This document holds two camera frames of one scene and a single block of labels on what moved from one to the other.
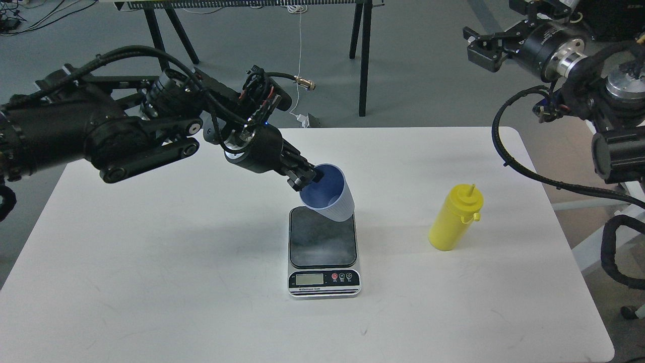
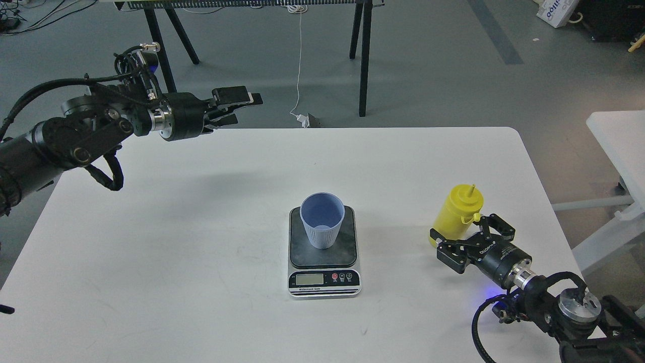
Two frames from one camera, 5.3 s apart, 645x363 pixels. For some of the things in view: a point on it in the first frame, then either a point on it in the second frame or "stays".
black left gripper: x=263 y=150 → x=181 y=115
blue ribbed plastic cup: x=330 y=197 → x=322 y=213
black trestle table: x=362 y=21 stays
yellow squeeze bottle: x=461 y=206 stays
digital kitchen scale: x=321 y=256 stays
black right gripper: x=547 y=49 → x=497 y=259
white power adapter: x=304 y=120 stays
